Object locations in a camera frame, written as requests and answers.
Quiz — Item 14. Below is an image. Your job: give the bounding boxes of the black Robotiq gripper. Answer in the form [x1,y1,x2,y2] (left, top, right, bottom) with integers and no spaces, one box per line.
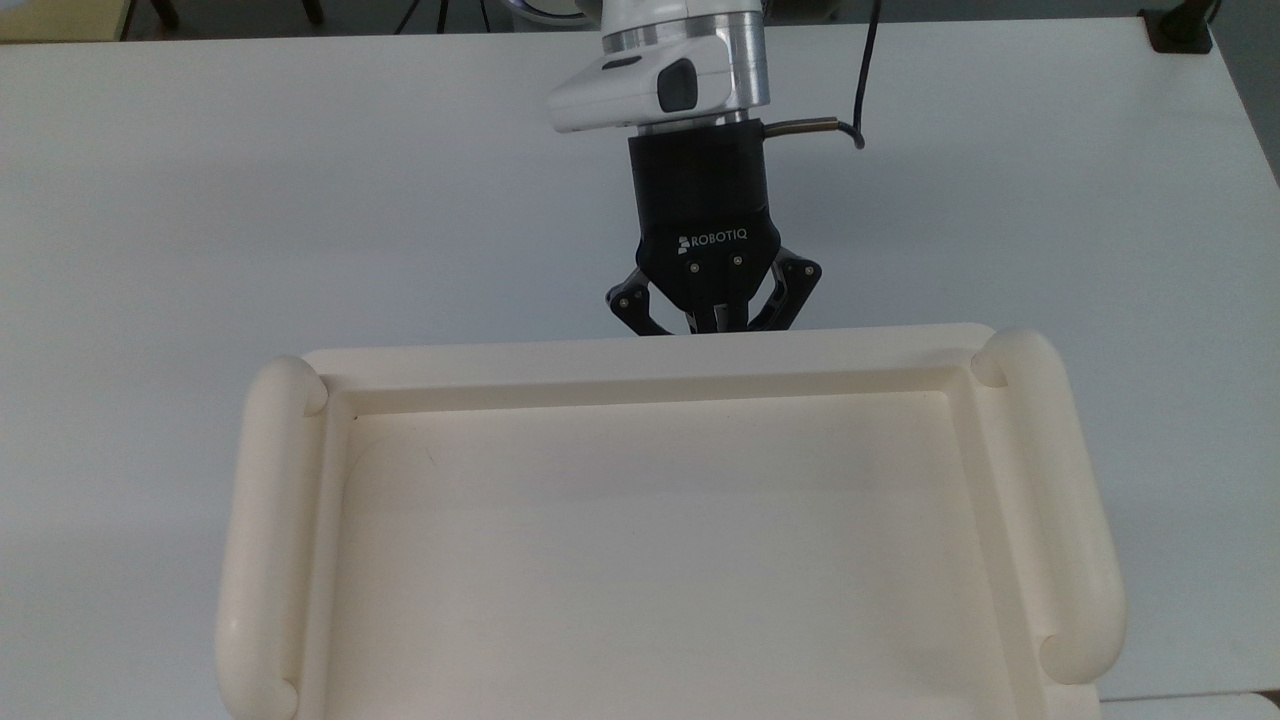
[604,119,824,338]

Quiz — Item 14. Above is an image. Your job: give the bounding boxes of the cream plastic tray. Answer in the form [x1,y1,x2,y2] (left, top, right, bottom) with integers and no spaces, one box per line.
[215,322,1128,720]

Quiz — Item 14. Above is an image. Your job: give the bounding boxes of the black tripod legs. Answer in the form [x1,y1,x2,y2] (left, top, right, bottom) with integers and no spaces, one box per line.
[394,0,492,35]

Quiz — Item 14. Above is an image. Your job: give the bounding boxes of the black table clamp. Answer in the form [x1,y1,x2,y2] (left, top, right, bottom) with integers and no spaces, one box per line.
[1139,0,1224,54]

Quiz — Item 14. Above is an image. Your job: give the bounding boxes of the tan wooden furniture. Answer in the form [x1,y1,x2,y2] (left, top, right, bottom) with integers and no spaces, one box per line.
[0,0,137,44]

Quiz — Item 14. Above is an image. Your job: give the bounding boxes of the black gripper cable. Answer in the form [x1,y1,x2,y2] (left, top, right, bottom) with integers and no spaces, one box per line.
[760,0,884,152]

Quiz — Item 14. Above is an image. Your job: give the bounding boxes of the cream cabinet carry handle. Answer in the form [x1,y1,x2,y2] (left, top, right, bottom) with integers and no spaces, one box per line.
[215,355,330,720]
[970,328,1128,687]

